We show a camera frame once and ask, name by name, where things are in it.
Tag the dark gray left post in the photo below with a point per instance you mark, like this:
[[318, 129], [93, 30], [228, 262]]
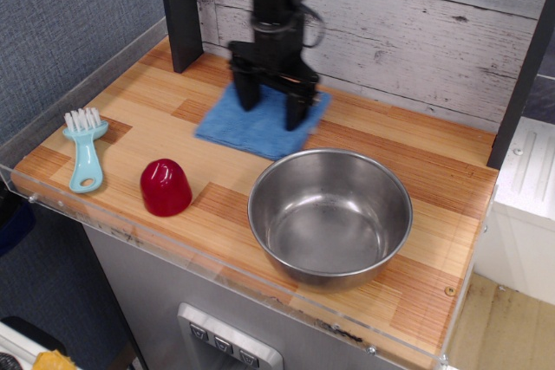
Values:
[[183, 27]]

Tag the dark gray right post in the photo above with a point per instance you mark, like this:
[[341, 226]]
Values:
[[529, 70]]

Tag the gray metal cabinet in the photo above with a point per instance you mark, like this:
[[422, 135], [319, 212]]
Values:
[[152, 274]]

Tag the yellow object bottom left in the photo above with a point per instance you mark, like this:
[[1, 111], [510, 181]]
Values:
[[53, 360]]

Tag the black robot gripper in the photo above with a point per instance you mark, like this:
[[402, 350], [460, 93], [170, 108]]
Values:
[[274, 58]]

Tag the white side cabinet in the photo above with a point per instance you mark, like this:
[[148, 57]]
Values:
[[516, 247]]

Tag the light blue scrub brush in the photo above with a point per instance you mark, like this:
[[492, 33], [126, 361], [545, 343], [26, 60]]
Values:
[[84, 126]]

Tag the blue microfiber cloth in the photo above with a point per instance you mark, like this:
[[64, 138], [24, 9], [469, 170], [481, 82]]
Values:
[[262, 130]]

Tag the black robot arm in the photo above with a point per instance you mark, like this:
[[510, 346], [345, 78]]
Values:
[[281, 12]]

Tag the dark gray post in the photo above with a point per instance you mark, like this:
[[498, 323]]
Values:
[[183, 27], [529, 70]]

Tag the clear acrylic guard rail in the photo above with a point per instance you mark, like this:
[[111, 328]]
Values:
[[152, 113]]

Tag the stainless steel bowl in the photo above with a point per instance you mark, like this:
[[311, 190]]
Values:
[[328, 218]]

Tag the silver button panel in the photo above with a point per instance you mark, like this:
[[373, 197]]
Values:
[[227, 339]]

